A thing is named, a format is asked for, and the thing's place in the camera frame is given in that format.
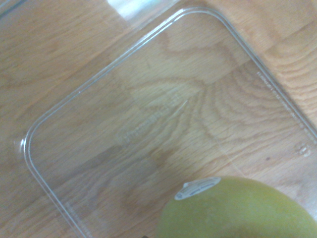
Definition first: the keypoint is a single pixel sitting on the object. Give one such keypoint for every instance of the clear plastic container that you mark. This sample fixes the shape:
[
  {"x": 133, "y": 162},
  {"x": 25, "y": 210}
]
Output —
[{"x": 153, "y": 111}]

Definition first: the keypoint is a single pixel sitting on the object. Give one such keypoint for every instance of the green apple with sticker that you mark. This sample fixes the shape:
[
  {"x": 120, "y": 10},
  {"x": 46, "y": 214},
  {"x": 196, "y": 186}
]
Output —
[{"x": 235, "y": 210}]

